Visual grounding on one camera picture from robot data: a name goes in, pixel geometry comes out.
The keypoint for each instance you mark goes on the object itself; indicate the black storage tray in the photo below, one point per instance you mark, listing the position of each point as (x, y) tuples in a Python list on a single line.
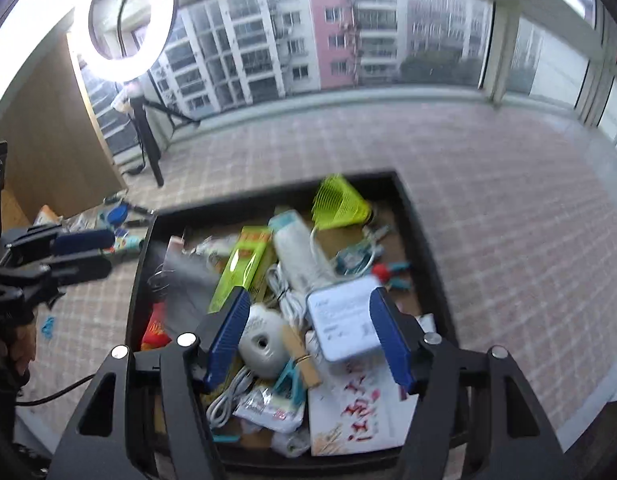
[(423, 240)]

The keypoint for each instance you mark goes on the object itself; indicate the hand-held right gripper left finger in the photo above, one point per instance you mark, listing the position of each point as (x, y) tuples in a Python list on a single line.
[(228, 340)]

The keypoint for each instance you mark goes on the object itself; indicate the white card red print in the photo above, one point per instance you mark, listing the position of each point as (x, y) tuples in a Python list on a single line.
[(358, 420)]

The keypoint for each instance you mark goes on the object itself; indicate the black pen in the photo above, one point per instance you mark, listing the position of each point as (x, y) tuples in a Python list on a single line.
[(133, 208)]

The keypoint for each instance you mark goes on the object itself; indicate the black tripod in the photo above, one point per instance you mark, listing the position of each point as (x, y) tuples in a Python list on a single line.
[(151, 145)]

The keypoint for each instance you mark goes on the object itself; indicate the colourful printed packet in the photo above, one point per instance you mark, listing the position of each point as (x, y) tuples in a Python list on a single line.
[(126, 247)]

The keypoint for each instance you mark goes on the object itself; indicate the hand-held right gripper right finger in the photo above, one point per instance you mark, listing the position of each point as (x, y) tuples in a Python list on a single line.
[(393, 342)]

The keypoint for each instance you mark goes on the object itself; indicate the white bottle blue cap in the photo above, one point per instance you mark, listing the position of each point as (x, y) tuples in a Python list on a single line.
[(301, 250)]

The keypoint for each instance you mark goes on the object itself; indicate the small figurine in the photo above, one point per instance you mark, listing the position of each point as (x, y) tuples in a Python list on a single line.
[(391, 275)]

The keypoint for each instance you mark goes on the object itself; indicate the wooden clothespin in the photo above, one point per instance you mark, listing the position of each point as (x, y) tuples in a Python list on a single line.
[(301, 355)]

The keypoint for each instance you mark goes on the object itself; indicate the small teal clothespin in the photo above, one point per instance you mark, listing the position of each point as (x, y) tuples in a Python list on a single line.
[(48, 326)]

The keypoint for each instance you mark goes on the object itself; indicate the red packet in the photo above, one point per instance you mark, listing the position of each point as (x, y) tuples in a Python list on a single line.
[(156, 330)]

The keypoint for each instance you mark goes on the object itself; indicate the white charger box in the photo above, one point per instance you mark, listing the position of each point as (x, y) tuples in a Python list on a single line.
[(346, 320)]

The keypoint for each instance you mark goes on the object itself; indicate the yellow shuttlecock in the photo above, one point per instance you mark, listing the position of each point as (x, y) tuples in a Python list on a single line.
[(341, 205)]

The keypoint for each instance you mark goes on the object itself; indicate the grey sachet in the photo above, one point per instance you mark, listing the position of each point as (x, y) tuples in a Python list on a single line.
[(191, 290)]

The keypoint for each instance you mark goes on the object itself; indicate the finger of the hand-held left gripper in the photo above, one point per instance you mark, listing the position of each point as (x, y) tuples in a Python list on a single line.
[(83, 267), (86, 241)]

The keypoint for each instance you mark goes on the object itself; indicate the person's left hand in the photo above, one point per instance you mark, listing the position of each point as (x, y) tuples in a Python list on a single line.
[(22, 350)]

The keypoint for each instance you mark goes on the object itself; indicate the orange white tissue pack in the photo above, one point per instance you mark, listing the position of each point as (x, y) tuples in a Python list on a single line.
[(48, 215)]

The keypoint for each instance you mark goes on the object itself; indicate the green tube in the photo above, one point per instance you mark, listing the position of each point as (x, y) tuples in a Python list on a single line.
[(243, 270)]

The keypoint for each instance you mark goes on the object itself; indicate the white round device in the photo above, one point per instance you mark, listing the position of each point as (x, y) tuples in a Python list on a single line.
[(263, 340)]

